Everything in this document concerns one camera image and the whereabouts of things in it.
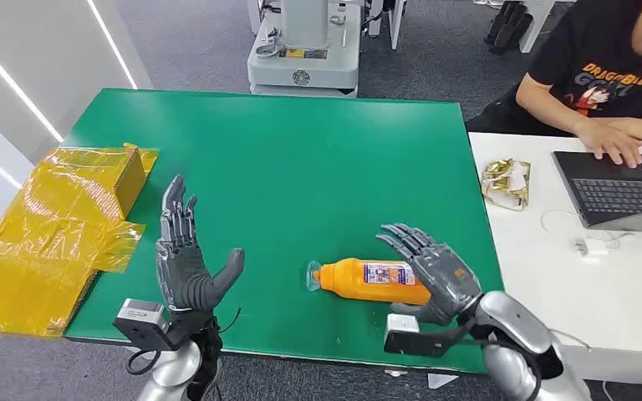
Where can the crumpled gold wrapper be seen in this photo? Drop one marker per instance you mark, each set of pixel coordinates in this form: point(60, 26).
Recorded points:
point(505, 182)

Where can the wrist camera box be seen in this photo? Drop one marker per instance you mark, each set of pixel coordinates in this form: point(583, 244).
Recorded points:
point(403, 326)
point(139, 318)

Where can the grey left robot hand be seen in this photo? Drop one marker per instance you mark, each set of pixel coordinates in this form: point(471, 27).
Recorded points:
point(180, 271)

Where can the white furniture leg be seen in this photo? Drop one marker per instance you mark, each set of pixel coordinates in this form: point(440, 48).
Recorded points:
point(396, 22)

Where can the black stacked chair legs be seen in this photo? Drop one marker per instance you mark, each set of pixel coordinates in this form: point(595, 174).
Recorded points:
point(506, 27)

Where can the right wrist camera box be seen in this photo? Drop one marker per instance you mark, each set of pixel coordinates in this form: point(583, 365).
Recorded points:
point(403, 326)

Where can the orange detergent bottle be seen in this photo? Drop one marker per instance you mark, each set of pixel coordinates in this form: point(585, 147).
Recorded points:
point(349, 279)

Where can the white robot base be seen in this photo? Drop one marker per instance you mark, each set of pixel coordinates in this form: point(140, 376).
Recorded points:
point(304, 66)

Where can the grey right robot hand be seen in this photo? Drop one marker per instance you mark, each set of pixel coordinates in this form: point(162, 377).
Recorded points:
point(445, 277)

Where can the white power adapter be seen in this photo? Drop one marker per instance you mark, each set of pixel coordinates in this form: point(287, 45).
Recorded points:
point(592, 247)

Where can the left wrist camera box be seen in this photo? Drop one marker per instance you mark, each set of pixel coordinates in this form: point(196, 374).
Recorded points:
point(139, 318)

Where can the grey laptop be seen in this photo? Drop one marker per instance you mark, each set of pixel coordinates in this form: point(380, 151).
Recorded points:
point(620, 193)

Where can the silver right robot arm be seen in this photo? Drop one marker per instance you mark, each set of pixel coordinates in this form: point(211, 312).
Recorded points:
point(515, 326)

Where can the yellow taped cardboard box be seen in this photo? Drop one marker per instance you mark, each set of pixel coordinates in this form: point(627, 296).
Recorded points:
point(49, 243)

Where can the white table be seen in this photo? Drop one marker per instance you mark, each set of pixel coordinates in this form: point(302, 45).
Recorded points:
point(576, 299)

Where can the person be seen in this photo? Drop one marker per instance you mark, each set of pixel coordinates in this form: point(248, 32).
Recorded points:
point(587, 61)

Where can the person's right hand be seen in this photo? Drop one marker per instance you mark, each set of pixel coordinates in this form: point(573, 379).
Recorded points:
point(609, 141)

